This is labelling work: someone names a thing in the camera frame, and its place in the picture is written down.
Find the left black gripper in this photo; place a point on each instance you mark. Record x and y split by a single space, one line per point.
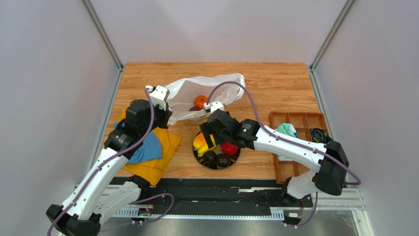
165 113

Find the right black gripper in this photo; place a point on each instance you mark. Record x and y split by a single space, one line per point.
209 131

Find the red apple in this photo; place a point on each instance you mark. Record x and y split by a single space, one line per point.
229 149

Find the white plastic bag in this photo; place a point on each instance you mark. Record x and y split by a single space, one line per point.
184 91

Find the orange toy pumpkin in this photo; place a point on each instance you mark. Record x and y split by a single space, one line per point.
200 101

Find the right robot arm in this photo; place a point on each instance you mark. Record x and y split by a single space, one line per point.
328 163

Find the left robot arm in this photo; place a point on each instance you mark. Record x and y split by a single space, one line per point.
134 142

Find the yellow banana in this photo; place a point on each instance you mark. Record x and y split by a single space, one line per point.
204 147

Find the yellow orange mango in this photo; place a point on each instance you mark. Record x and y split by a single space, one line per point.
199 141

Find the black round plate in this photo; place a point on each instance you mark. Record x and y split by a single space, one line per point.
217 150

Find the blue cloth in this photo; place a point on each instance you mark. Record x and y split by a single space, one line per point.
150 150

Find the yellow cloth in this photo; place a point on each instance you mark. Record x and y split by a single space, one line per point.
153 170

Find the teal sock upper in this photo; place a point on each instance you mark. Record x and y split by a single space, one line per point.
288 129

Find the wooden compartment tray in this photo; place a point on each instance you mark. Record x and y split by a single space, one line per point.
302 122

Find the dark patterned sock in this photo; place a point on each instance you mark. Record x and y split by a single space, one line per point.
320 135

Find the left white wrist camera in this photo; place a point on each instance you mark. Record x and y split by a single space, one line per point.
158 96

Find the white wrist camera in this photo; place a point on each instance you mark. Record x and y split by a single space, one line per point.
213 106
158 96

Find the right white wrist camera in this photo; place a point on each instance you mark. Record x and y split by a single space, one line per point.
213 106

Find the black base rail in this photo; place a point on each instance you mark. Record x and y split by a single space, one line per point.
213 199

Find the left aluminium frame post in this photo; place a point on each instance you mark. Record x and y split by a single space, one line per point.
95 19

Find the aluminium frame post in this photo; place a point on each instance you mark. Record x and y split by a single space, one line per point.
95 19
339 21

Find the right aluminium frame post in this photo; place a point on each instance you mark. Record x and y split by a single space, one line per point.
339 21

